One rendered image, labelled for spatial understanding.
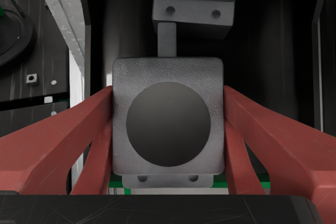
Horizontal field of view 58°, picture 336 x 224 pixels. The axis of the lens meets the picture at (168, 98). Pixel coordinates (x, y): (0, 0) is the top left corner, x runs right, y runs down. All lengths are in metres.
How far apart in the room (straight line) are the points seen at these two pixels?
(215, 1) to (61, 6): 0.10
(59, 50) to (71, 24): 0.32
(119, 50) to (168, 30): 0.04
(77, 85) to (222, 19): 0.37
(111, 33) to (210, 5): 0.07
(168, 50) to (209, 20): 0.03
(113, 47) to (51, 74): 0.33
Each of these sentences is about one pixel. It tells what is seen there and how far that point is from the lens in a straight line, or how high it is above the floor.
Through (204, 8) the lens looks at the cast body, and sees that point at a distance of 0.17.
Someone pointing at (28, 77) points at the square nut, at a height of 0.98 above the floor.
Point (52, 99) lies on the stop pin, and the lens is 0.50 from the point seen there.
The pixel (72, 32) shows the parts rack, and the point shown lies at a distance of 0.23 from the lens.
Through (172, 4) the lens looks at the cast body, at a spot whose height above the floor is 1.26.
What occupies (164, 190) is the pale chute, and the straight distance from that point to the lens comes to 0.35.
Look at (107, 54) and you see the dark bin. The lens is 0.20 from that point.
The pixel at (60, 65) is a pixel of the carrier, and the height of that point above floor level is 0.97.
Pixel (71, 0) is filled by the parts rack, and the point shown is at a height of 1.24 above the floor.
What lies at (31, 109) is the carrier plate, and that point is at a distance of 0.50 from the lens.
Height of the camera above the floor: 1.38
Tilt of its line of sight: 62 degrees down
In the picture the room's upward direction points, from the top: 2 degrees counter-clockwise
